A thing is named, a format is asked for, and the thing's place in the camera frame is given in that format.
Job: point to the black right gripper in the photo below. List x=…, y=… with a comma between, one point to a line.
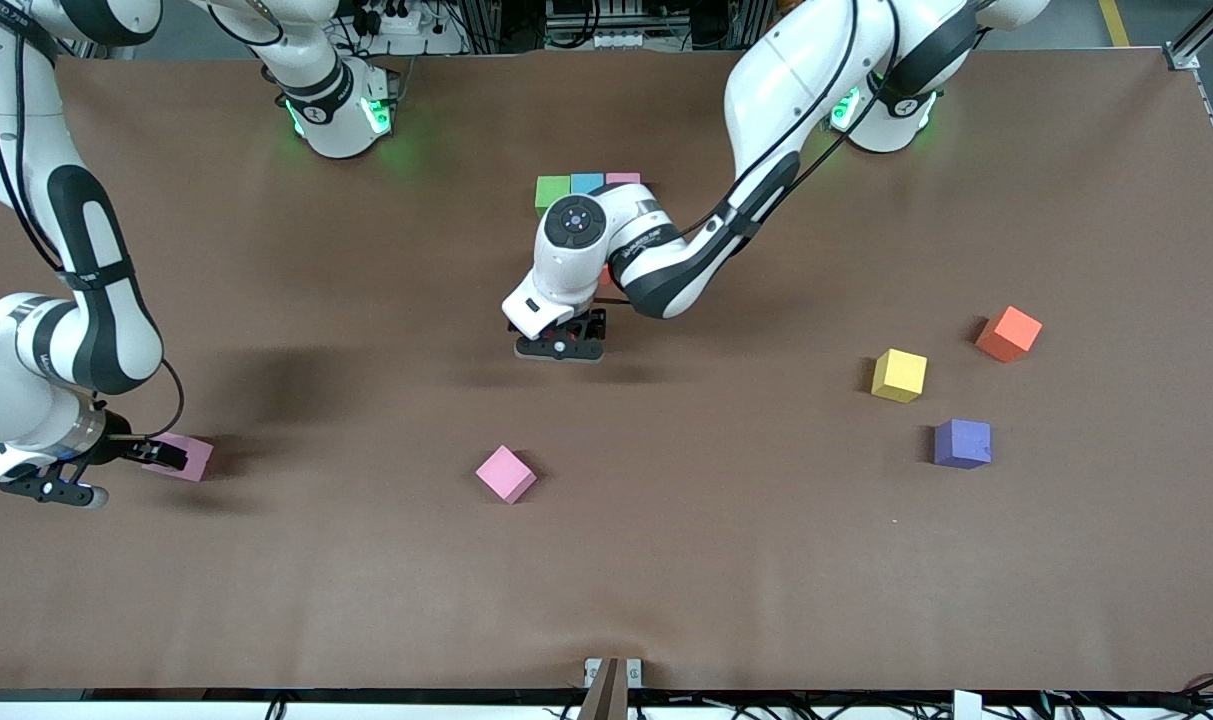
x=123, y=450

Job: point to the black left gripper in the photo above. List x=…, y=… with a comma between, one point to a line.
x=588, y=325

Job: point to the pink foam cube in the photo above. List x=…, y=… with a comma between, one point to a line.
x=506, y=473
x=196, y=460
x=623, y=179

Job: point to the green foam cube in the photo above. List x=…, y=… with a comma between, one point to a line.
x=548, y=192

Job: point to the blue foam cube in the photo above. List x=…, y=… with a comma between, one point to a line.
x=586, y=183

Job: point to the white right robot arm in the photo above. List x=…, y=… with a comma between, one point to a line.
x=26, y=400

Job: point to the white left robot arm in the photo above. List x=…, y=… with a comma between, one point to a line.
x=566, y=280

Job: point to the brown table cover sheet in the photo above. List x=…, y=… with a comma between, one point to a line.
x=606, y=580

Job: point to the grey electronics box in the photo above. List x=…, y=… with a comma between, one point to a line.
x=616, y=38

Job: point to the yellow foam cube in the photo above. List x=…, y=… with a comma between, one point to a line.
x=899, y=375

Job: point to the white power strip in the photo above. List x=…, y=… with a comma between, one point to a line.
x=426, y=42

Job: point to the purple foam cube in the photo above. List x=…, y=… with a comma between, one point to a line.
x=962, y=443

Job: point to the metal table edge bracket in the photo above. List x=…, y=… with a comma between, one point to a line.
x=634, y=672

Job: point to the brown tapered post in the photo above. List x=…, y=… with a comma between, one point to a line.
x=606, y=700

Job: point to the aluminium frame profile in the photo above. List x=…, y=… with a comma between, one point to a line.
x=1181, y=58

